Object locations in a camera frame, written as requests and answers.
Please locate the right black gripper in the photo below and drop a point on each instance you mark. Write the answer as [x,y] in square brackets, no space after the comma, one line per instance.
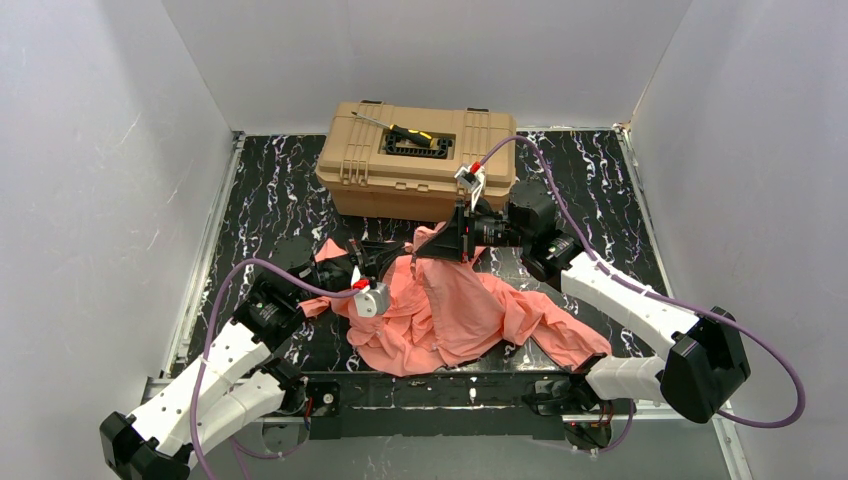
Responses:
[462,230]

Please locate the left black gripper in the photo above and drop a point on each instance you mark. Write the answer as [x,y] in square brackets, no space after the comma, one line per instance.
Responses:
[357,258]

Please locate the pink jacket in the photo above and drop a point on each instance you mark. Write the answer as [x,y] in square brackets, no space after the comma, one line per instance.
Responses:
[444,314]

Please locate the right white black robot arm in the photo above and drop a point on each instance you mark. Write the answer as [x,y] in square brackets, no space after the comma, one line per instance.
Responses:
[699,359]

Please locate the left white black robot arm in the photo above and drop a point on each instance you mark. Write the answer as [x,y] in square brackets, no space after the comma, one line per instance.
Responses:
[239,377]

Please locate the tan plastic toolbox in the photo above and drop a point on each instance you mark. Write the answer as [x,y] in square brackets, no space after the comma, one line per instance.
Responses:
[364,182]

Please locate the black yellow screwdriver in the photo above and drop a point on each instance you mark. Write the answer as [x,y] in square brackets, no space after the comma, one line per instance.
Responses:
[419,138]

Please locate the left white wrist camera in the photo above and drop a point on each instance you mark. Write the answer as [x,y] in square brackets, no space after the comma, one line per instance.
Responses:
[372,298]

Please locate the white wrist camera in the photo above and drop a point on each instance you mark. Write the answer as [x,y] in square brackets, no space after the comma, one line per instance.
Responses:
[472,178]
[372,298]

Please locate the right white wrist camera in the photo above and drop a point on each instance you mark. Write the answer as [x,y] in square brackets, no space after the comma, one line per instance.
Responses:
[472,178]

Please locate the black toolbox handle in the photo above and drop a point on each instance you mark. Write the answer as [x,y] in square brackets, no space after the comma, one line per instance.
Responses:
[395,145]

